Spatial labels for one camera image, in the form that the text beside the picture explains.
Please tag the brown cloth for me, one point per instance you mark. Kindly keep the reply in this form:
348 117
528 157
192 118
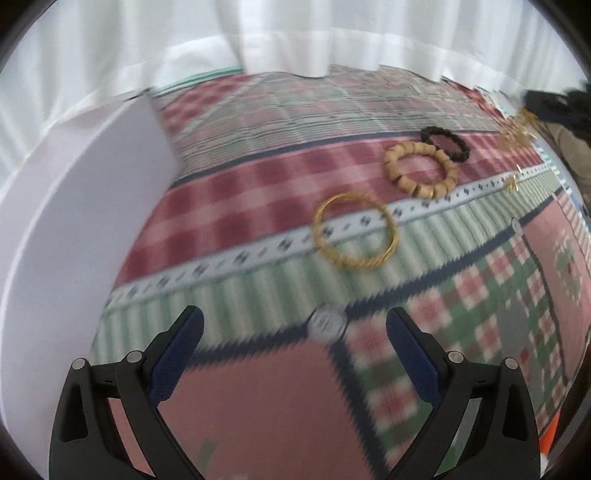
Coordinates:
572 147

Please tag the white curtain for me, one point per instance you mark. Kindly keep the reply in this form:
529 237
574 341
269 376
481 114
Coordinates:
277 32

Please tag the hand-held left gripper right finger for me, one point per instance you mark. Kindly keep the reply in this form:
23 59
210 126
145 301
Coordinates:
413 357

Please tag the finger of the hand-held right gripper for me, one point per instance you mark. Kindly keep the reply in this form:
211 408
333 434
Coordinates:
542 102

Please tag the orange cloth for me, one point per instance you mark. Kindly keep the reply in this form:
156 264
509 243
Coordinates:
549 438

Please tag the gold bangle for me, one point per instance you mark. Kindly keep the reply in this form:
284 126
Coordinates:
355 265

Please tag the patchwork plaid blanket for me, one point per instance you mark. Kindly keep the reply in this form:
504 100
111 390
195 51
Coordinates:
277 369

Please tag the white cardboard box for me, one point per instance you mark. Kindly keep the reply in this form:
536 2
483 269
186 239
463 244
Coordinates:
69 230

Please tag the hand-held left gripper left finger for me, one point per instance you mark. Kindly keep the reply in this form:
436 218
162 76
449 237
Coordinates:
178 357

